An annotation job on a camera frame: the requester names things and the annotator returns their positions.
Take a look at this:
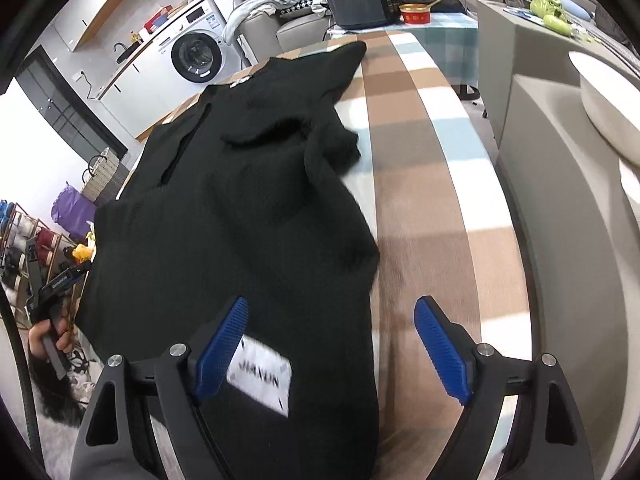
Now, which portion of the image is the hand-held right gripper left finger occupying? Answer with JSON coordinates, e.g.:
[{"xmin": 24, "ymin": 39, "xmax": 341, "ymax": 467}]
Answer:
[{"xmin": 70, "ymin": 296, "xmax": 251, "ymax": 480}]

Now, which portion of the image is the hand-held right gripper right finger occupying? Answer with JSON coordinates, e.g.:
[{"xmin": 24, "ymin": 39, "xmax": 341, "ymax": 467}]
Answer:
[{"xmin": 414, "ymin": 296, "xmax": 596, "ymax": 480}]

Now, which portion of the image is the black knit sweater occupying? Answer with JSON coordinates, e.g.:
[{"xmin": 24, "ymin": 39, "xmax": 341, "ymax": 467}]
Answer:
[{"xmin": 75, "ymin": 41, "xmax": 381, "ymax": 480}]

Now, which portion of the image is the person's left hand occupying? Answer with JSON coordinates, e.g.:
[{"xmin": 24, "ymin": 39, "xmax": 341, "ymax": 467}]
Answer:
[{"xmin": 28, "ymin": 307, "xmax": 77, "ymax": 361}]

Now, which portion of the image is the wooden shoe rack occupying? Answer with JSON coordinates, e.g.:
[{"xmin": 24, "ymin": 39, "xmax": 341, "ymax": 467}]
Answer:
[{"xmin": 0, "ymin": 200, "xmax": 77, "ymax": 322}]

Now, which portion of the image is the purple bag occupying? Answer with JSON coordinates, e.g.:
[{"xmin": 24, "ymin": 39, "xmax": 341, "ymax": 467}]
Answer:
[{"xmin": 51, "ymin": 183, "xmax": 99, "ymax": 244}]

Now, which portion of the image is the woven basket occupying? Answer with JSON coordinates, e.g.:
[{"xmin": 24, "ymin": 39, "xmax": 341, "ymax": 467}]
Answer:
[{"xmin": 80, "ymin": 147, "xmax": 124, "ymax": 204}]

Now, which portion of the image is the brown checked tablecloth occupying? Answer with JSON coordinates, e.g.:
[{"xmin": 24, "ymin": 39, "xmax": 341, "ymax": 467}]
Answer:
[{"xmin": 75, "ymin": 30, "xmax": 537, "ymax": 480}]

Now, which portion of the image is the grey curved cabinet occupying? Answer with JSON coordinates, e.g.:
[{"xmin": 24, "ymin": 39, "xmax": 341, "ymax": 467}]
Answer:
[{"xmin": 496, "ymin": 74, "xmax": 640, "ymax": 461}]

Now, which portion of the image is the black framed glass door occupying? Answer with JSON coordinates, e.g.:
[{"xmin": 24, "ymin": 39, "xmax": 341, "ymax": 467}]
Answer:
[{"xmin": 14, "ymin": 45, "xmax": 129, "ymax": 162}]

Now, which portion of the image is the white base cabinet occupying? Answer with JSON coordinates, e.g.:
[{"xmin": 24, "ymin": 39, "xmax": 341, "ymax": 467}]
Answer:
[{"xmin": 97, "ymin": 35, "xmax": 197, "ymax": 137}]

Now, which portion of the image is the white paper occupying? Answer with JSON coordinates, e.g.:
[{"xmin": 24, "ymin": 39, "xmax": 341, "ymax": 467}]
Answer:
[{"xmin": 619, "ymin": 159, "xmax": 640, "ymax": 222}]

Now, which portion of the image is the white washing machine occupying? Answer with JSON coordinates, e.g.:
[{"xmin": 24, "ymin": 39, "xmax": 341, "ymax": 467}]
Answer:
[{"xmin": 150, "ymin": 0, "xmax": 247, "ymax": 87}]

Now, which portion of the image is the red box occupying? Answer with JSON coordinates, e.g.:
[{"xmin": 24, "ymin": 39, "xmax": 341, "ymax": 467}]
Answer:
[{"xmin": 143, "ymin": 7, "xmax": 174, "ymax": 31}]

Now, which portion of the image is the white basin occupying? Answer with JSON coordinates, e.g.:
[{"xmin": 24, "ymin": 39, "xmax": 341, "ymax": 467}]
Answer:
[{"xmin": 567, "ymin": 51, "xmax": 640, "ymax": 149}]

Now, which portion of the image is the teal checked tablecloth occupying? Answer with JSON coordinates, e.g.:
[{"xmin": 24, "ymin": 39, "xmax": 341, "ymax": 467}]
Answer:
[{"xmin": 402, "ymin": 11, "xmax": 480, "ymax": 92}]

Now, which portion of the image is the red bowl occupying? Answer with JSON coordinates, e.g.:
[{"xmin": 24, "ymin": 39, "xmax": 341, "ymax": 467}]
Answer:
[{"xmin": 399, "ymin": 3, "xmax": 432, "ymax": 26}]

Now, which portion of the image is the white grey cloth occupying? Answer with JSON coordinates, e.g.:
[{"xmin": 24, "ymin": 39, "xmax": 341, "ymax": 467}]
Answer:
[{"xmin": 222, "ymin": 0, "xmax": 329, "ymax": 44}]

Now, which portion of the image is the green toy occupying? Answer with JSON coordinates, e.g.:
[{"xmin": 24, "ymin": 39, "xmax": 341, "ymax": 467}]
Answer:
[{"xmin": 529, "ymin": 0, "xmax": 574, "ymax": 37}]

